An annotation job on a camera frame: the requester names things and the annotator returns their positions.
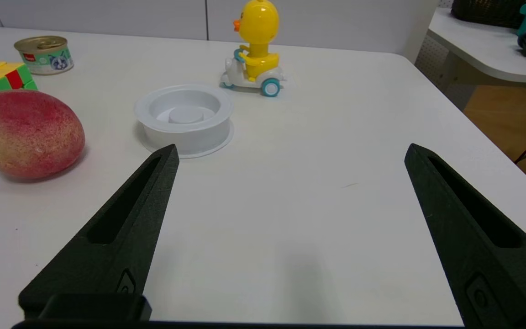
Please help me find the colourful puzzle cube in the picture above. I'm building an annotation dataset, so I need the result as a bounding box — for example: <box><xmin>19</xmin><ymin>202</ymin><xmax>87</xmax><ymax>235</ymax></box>
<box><xmin>0</xmin><ymin>61</ymin><xmax>39</xmax><ymax>130</ymax></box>

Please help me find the white round plastic container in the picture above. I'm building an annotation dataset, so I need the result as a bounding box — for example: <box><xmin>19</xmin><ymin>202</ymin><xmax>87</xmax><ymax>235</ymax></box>
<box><xmin>134</xmin><ymin>84</ymin><xmax>235</xmax><ymax>159</ymax></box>

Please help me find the yellow duck scooter toy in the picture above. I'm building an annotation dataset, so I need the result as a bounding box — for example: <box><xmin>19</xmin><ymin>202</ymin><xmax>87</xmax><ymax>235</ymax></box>
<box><xmin>220</xmin><ymin>0</ymin><xmax>287</xmax><ymax>98</ymax></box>

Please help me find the red peach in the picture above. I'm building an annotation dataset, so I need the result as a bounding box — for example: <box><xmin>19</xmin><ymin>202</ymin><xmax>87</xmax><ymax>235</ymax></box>
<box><xmin>0</xmin><ymin>89</ymin><xmax>86</xmax><ymax>179</ymax></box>

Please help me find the dark wicker basket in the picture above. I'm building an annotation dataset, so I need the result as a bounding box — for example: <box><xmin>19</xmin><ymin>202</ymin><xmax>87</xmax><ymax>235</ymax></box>
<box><xmin>450</xmin><ymin>0</ymin><xmax>526</xmax><ymax>29</ymax></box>

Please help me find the white side table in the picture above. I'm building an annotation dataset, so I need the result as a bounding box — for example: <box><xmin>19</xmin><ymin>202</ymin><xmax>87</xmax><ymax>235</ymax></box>
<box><xmin>415</xmin><ymin>7</ymin><xmax>526</xmax><ymax>111</ymax></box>

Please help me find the small pet food tin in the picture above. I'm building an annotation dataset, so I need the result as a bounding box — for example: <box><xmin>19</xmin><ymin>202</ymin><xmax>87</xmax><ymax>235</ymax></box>
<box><xmin>14</xmin><ymin>36</ymin><xmax>74</xmax><ymax>75</ymax></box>

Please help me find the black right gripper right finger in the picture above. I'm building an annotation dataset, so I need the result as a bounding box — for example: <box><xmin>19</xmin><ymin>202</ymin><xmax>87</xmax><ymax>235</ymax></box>
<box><xmin>404</xmin><ymin>143</ymin><xmax>526</xmax><ymax>329</ymax></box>

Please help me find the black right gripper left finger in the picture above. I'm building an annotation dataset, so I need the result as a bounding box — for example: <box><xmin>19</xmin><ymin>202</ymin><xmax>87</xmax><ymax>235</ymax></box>
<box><xmin>18</xmin><ymin>144</ymin><xmax>180</xmax><ymax>320</ymax></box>

